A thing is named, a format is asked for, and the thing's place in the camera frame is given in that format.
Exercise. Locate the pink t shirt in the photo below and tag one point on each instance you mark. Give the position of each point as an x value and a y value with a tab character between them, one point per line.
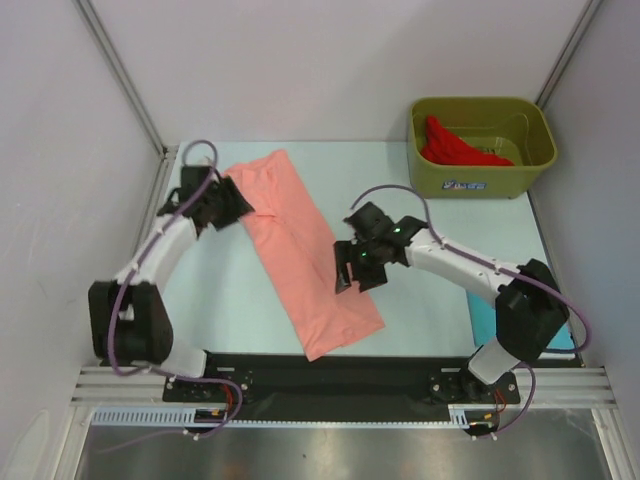
295	246

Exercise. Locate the white slotted cable duct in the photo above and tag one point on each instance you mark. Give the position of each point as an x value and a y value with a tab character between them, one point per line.
207	418

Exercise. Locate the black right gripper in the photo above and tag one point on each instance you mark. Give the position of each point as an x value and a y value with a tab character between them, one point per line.
344	252

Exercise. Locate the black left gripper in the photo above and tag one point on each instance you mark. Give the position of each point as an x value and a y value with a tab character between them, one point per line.
222	187

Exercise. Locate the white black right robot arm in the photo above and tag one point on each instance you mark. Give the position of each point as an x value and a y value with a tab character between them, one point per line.
528	310

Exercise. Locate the olive green plastic bin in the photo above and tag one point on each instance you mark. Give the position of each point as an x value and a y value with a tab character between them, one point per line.
510	127

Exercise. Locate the folded blue t shirt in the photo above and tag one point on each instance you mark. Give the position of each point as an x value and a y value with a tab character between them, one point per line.
483	324

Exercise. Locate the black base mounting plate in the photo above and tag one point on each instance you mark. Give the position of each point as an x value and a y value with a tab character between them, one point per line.
281	388

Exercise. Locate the aluminium corner post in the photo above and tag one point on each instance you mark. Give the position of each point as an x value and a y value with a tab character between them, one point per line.
116	66
577	34

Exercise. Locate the right aluminium corner post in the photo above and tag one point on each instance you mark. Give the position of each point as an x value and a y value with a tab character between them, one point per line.
577	34

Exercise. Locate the aluminium front frame rail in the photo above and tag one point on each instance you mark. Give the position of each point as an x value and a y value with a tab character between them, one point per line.
581	388

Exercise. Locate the left aluminium corner post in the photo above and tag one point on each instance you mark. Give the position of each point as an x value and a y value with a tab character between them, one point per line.
116	66

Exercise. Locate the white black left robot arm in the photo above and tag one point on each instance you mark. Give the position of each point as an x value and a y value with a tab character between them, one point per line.
130	324

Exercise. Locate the red t shirt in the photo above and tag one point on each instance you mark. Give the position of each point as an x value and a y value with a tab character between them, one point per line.
445	148

